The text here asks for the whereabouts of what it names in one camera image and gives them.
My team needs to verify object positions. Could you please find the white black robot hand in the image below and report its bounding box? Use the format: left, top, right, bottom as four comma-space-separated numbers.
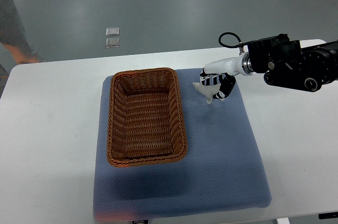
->
200, 56, 245, 101

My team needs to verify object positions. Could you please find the white bear figurine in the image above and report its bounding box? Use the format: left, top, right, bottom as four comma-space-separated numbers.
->
192, 82, 221, 104

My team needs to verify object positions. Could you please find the brown wicker basket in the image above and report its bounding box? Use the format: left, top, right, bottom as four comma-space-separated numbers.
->
106, 68, 187, 167

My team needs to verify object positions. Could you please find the blue textured mat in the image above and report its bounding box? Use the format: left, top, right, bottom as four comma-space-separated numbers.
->
93, 69, 271, 222

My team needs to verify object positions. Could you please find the upper metal floor plate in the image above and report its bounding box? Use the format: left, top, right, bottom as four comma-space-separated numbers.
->
106, 27, 119, 36

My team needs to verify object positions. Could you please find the black table control box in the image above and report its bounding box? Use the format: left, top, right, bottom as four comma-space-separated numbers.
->
318, 212, 338, 220

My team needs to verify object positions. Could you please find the person in grey shorts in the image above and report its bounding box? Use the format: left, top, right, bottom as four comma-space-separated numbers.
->
0, 0, 43, 82

